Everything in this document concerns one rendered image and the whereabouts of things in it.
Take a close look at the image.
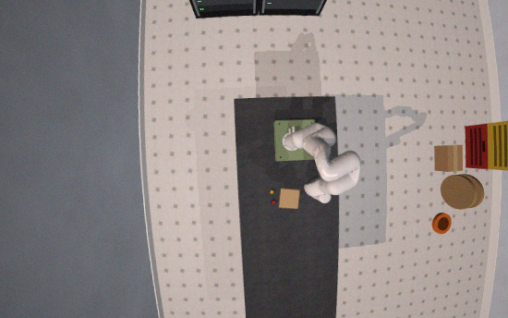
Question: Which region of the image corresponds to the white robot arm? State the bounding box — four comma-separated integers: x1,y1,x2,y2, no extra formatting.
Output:
283,123,361,203

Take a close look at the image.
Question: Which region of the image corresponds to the tan flat mat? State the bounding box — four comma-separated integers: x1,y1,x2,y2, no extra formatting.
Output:
279,189,300,209

